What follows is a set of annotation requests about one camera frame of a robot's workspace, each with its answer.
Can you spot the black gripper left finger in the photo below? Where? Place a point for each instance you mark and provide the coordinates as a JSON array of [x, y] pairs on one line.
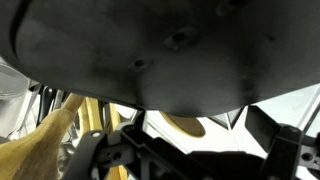
[[110, 156]]

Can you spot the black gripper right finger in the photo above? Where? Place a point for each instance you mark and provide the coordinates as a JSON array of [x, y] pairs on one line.
[[283, 150]]

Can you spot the black and steel coffee maker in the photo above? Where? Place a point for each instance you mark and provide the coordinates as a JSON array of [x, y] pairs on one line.
[[166, 53]]

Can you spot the thin wooden utensil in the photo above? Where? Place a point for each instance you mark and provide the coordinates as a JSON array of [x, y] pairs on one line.
[[115, 116]]

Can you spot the long wooden spatula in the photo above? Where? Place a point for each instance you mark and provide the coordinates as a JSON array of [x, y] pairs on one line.
[[91, 115]]

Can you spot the round wooden spoon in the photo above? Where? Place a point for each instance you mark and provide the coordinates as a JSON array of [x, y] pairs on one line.
[[30, 146]]

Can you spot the clear glass container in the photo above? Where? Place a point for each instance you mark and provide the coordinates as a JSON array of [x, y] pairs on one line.
[[10, 81]]

